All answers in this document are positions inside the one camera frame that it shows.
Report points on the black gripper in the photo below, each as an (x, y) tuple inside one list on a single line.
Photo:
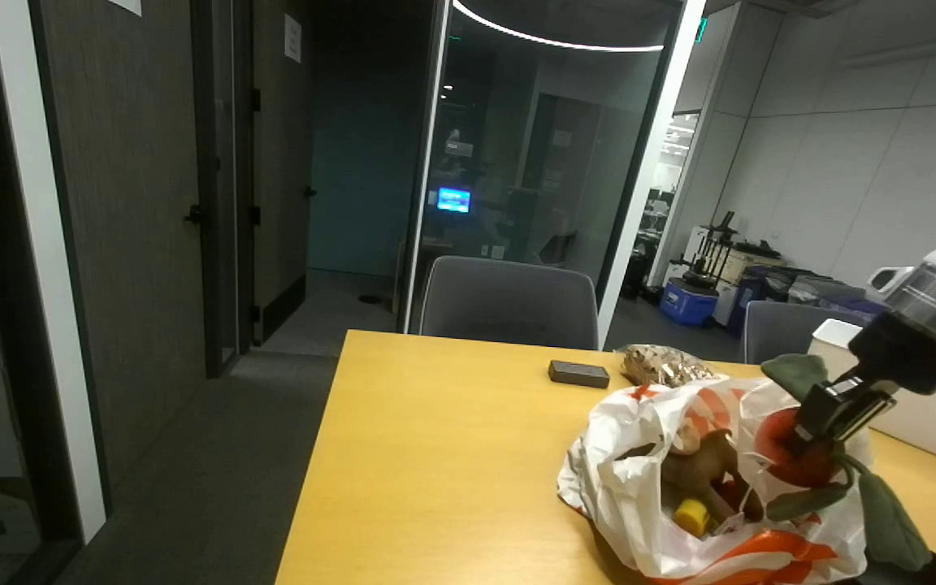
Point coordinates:
[(910, 354)]

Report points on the brown plush moose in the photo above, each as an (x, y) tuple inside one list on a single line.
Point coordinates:
[(707, 465)]

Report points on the white plastic bag red logo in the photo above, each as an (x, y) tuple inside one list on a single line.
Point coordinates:
[(650, 416)]

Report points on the large white rectangular bin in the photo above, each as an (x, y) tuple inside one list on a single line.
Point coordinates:
[(924, 426)]

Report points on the grey office chair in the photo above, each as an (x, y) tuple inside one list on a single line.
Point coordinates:
[(776, 331), (505, 304)]

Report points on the small yellow toy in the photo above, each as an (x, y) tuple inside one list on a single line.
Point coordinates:
[(691, 518)]

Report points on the clear bag of wooden pieces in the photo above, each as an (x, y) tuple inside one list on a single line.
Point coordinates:
[(668, 367)]

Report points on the blue storage tub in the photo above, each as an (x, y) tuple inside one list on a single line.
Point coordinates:
[(686, 304)]

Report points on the small black flat case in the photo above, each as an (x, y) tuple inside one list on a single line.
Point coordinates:
[(580, 374)]

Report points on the glowing blue screen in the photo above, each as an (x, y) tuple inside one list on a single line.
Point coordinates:
[(451, 200)]

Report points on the dark door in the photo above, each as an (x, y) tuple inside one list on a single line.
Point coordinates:
[(275, 163)]

